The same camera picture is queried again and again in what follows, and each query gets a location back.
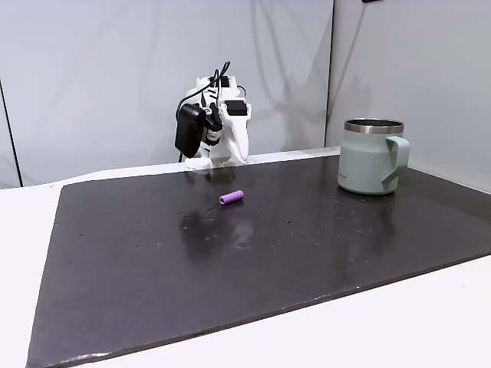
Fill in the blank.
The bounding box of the purple pen grip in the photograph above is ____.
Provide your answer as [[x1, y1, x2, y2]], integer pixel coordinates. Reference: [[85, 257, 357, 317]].
[[219, 189, 246, 207]]

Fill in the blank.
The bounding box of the sage green steel mug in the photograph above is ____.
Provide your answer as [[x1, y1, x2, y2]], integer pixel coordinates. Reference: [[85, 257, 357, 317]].
[[337, 117, 411, 196]]

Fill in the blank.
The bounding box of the black table mat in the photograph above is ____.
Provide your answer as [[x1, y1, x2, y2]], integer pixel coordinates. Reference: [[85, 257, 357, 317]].
[[25, 155, 491, 368]]

